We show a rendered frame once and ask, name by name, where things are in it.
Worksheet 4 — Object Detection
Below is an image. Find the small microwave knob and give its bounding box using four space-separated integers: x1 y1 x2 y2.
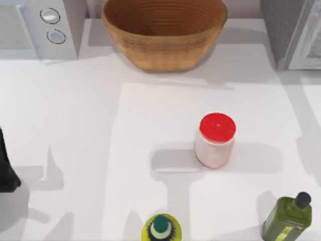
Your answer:
46 29 67 45

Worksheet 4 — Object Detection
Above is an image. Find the large microwave knob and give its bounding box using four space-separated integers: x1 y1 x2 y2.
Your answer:
40 8 61 25

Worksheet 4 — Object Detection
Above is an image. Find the white jar with red lid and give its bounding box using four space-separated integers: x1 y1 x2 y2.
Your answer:
195 112 237 170

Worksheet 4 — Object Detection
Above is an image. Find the yellow-green bottle with teal cap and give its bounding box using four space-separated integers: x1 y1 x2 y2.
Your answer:
140 213 182 241

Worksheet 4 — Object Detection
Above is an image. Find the green bottle with black cap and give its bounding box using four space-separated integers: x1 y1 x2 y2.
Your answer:
261 191 313 241

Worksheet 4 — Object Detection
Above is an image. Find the brown woven basket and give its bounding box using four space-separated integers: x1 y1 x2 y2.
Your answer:
101 0 229 72

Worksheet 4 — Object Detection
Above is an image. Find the pale microwave oven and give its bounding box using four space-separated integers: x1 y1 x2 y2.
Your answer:
0 0 88 61

